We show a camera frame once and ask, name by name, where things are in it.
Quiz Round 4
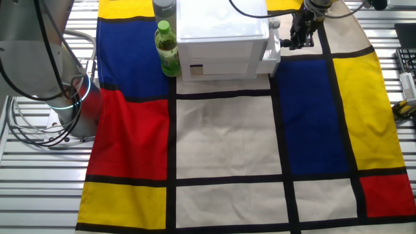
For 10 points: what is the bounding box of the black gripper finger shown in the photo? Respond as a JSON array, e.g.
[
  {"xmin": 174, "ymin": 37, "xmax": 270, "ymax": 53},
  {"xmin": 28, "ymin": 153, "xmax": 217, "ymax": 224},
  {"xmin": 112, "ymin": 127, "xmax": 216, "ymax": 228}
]
[
  {"xmin": 288, "ymin": 32, "xmax": 303, "ymax": 51},
  {"xmin": 300, "ymin": 32, "xmax": 315, "ymax": 50}
]

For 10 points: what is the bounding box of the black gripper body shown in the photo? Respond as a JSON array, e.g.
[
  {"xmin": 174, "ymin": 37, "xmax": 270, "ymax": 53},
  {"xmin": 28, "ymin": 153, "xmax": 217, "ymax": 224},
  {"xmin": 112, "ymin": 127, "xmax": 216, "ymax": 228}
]
[{"xmin": 290, "ymin": 9, "xmax": 319, "ymax": 38}]

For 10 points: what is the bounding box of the white drawer with black knob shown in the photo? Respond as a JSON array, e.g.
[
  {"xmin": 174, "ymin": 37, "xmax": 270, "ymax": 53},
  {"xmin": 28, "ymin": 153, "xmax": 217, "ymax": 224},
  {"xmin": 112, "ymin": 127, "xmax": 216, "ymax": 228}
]
[{"xmin": 258, "ymin": 27, "xmax": 293, "ymax": 78}]

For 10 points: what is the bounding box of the white drawer cabinet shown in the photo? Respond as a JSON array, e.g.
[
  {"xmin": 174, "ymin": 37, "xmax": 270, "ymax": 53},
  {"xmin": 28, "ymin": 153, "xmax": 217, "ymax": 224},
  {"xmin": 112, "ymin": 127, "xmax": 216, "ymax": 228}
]
[{"xmin": 176, "ymin": 0, "xmax": 281, "ymax": 82}]

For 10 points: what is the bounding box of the black flat device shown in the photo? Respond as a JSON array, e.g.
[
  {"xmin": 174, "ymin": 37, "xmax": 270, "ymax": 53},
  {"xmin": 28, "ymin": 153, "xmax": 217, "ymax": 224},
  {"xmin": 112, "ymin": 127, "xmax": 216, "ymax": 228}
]
[{"xmin": 394, "ymin": 22, "xmax": 416, "ymax": 49}]

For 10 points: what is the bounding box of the black keyboard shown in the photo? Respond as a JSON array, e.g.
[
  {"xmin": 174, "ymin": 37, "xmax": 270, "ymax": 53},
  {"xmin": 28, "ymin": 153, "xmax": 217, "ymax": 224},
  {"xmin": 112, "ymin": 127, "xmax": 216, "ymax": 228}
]
[{"xmin": 395, "ymin": 47, "xmax": 416, "ymax": 74}]

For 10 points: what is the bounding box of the colour block tablecloth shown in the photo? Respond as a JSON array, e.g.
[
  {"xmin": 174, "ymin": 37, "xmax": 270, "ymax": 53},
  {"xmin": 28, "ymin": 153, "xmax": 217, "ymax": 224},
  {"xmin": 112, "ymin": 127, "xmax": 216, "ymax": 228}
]
[{"xmin": 74, "ymin": 0, "xmax": 416, "ymax": 234}]

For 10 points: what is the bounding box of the yellow and black clamp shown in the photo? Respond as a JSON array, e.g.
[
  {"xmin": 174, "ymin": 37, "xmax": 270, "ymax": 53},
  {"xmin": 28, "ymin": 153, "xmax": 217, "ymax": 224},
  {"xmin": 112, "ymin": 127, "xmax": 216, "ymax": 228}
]
[{"xmin": 391, "ymin": 99, "xmax": 416, "ymax": 120}]

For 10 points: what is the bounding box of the green tea bottle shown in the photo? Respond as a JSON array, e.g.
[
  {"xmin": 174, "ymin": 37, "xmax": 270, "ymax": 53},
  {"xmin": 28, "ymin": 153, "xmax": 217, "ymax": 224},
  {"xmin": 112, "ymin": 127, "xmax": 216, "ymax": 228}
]
[{"xmin": 154, "ymin": 20, "xmax": 182, "ymax": 78}]

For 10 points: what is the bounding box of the grey lidded white container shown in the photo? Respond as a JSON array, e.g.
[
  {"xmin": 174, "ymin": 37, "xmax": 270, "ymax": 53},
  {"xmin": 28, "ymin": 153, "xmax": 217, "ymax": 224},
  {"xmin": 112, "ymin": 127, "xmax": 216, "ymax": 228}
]
[{"xmin": 151, "ymin": 0, "xmax": 177, "ymax": 33}]

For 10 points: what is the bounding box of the silver ribbed camera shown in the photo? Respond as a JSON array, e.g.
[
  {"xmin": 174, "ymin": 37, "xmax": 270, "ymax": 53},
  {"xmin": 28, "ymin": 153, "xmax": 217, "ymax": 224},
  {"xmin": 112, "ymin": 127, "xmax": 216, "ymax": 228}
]
[{"xmin": 398, "ymin": 71, "xmax": 416, "ymax": 107}]

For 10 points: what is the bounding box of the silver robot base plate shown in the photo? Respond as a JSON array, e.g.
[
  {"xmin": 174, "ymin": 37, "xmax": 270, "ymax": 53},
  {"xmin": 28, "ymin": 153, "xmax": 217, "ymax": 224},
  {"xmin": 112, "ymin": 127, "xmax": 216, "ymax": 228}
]
[{"xmin": 43, "ymin": 109, "xmax": 96, "ymax": 146}]

